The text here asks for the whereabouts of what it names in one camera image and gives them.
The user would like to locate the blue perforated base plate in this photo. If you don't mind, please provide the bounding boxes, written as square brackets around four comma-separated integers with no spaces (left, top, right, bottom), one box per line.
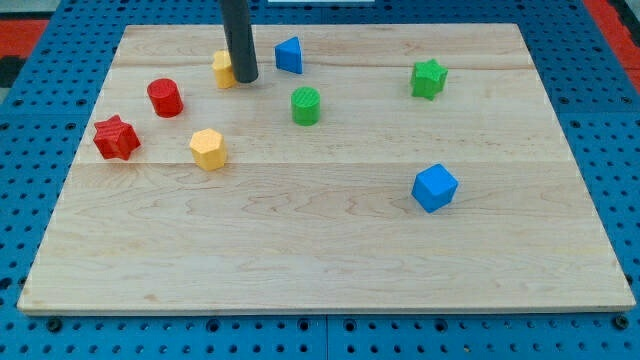
[1,1,639,359]

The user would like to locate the yellow hexagon block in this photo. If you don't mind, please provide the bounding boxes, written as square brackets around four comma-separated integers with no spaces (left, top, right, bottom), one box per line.
[189,128,227,171]

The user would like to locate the wooden board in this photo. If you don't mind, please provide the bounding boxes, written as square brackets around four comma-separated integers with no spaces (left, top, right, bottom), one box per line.
[17,23,636,316]

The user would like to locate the blue cube block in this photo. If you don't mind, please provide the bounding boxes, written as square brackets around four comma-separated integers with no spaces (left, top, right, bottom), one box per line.
[411,164,459,213]

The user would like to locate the red star block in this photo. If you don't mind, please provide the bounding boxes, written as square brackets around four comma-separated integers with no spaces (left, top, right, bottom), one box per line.
[93,114,141,161]

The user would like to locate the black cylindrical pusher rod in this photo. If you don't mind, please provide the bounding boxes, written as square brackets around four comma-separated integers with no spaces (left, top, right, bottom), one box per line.
[219,0,259,84]

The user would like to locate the blue triangular prism block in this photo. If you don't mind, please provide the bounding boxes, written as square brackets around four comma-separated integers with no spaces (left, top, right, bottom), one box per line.
[274,37,303,74]

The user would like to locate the yellow heart block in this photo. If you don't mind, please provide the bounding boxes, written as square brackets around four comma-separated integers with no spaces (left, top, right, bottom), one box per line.
[212,50,237,89]

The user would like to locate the red cylinder block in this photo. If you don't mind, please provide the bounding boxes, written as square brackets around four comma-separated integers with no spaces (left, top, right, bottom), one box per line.
[147,78,184,118]

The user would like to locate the green star block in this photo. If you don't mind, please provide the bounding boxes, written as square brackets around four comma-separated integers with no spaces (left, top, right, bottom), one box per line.
[410,59,448,101]

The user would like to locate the green cylinder block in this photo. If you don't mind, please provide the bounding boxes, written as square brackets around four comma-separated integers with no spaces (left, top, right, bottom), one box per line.
[290,87,321,126]

